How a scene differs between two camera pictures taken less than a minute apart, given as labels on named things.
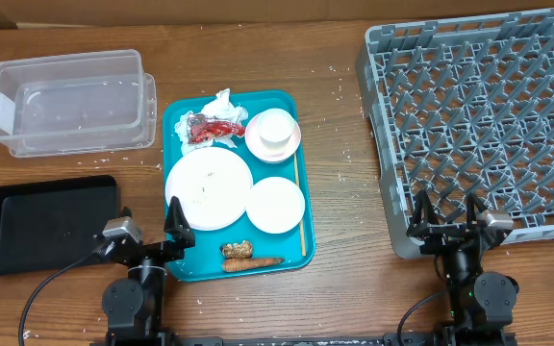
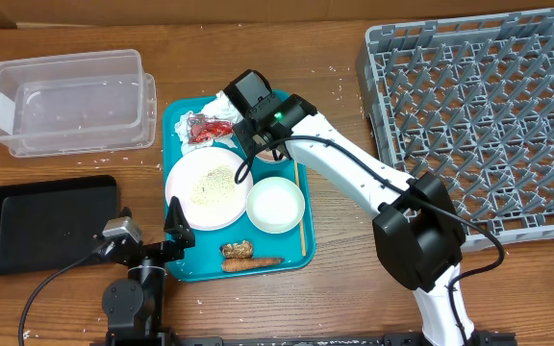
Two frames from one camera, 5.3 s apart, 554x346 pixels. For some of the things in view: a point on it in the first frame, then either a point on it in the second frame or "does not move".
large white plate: [211, 185] does not move
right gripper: [441, 234] -> [244, 133]
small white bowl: [275, 205] does not move
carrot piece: [233, 264] does not move
